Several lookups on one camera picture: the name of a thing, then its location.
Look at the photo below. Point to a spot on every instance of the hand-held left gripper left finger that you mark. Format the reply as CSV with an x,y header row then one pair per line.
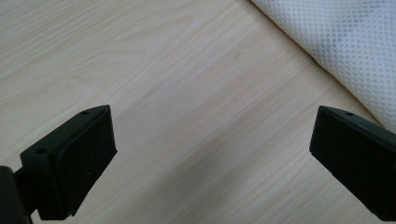
x,y
71,161

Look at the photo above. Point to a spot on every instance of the white non-woven bag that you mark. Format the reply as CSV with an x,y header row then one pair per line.
x,y
342,37

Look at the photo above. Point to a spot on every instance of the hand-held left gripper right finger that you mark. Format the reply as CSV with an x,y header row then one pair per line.
x,y
358,152

